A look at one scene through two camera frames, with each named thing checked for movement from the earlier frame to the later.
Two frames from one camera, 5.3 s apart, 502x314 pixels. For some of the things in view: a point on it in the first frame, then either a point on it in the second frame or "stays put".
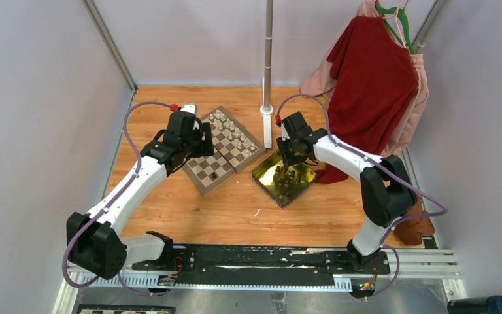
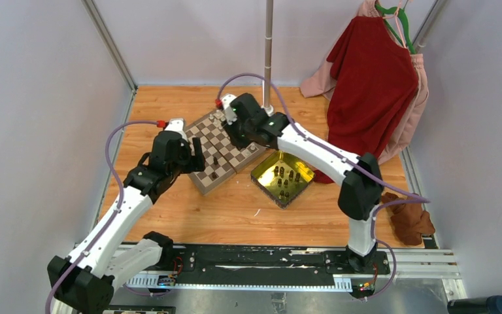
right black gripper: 287,159 → 238,142
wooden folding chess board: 234,148 stays put
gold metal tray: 284,186 stays put
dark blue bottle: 500,304 stays put
